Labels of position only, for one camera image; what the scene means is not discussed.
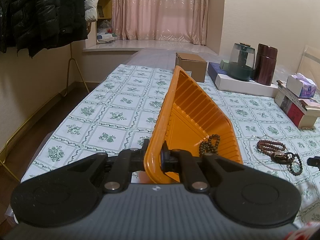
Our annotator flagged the brown cardboard box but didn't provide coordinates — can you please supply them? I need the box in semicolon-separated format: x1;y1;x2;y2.
175;53;207;83

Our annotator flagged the white flat box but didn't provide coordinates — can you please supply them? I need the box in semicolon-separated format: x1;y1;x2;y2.
214;74;278;98

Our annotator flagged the dark green bead necklace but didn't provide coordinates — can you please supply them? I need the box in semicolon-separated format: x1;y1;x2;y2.
198;133;222;157

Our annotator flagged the black hanging jacket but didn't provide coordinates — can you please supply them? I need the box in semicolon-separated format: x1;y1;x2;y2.
1;0;87;57

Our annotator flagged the orange plastic tray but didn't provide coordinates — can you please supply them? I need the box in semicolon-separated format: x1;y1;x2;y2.
144;66;243;184

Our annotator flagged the glass green humidifier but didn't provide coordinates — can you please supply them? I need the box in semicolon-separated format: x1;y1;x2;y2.
220;43;255;81

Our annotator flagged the wooden bookshelf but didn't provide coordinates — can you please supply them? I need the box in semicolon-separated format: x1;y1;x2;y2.
96;0;113;44

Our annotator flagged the green floral tablecloth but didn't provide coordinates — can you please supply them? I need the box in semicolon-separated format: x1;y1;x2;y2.
23;64;319;226

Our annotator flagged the thin book on top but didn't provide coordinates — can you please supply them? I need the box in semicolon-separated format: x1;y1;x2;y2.
274;80;319;112

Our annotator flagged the blue flat box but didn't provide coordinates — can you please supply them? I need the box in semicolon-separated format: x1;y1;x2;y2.
208;62;227;83

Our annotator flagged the dark red cylindrical canister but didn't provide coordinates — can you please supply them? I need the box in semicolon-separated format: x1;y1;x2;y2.
253;43;278;86

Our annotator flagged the purple tissue pack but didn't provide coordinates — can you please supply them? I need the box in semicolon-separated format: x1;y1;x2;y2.
286;73;317;98

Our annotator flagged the thick red cover book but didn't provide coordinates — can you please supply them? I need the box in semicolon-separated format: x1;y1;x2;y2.
274;91;319;129

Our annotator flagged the pink curtain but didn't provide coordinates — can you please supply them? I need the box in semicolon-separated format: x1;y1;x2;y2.
112;0;209;45

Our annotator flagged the gold clothes rack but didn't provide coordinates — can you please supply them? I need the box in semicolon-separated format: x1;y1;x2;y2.
0;42;90;181

